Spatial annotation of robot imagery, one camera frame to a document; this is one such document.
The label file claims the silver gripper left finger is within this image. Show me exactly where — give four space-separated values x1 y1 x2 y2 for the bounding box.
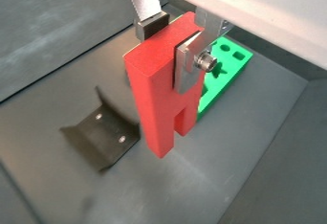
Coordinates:
133 0 170 41

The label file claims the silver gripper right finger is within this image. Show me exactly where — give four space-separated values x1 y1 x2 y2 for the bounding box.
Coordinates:
174 8 234 94

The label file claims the red double-square block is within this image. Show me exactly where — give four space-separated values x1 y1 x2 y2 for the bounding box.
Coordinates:
125 11 205 158

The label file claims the green foam shape board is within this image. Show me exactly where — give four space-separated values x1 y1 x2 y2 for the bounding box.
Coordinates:
198 37 253 118

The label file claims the black curved holder stand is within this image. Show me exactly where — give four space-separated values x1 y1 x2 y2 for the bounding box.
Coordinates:
61 87 141 172

